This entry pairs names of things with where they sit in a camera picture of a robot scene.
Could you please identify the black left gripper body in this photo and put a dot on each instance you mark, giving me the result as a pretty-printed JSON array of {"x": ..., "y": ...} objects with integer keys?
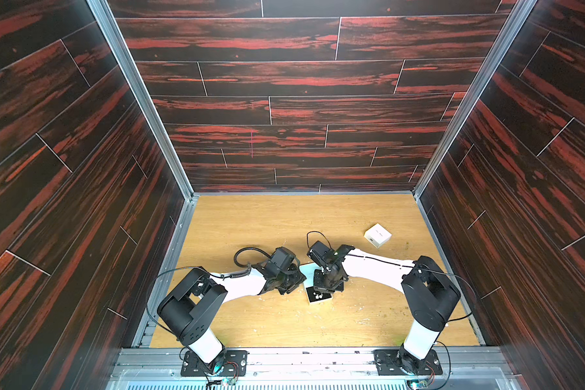
[{"x": 290, "y": 280}]

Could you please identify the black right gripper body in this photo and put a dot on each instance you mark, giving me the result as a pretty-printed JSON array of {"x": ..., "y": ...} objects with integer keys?
[{"x": 329, "y": 283}]

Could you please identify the small white jewelry box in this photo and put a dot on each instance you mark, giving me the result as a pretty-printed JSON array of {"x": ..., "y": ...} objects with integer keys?
[{"x": 377, "y": 235}]

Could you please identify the mint drawer-style jewelry box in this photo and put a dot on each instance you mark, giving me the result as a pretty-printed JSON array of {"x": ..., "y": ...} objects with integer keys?
[{"x": 308, "y": 270}]

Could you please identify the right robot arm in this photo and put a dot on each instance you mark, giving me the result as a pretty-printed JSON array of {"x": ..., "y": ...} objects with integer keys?
[{"x": 431, "y": 296}]

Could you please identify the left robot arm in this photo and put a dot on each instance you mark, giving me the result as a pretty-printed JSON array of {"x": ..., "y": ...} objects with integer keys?
[{"x": 190, "y": 309}]

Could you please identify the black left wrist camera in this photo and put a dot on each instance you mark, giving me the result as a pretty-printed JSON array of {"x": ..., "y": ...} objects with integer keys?
[{"x": 282, "y": 260}]

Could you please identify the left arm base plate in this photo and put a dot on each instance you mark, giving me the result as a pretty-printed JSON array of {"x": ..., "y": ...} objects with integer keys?
[{"x": 231, "y": 363}]

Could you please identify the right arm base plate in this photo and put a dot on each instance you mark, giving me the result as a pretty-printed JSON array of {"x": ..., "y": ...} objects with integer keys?
[{"x": 395, "y": 362}]

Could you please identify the aluminium floor rail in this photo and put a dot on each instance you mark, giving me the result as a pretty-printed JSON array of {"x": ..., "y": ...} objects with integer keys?
[{"x": 150, "y": 320}]

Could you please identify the front aluminium frame rail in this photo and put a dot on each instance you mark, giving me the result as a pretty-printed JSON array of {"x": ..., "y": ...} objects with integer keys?
[{"x": 317, "y": 368}]

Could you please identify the aluminium corner frame post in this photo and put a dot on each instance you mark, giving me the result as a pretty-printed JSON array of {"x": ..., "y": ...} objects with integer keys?
[{"x": 111, "y": 31}]

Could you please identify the aluminium right corner post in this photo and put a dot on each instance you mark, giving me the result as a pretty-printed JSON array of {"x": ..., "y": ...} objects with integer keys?
[{"x": 499, "y": 49}]

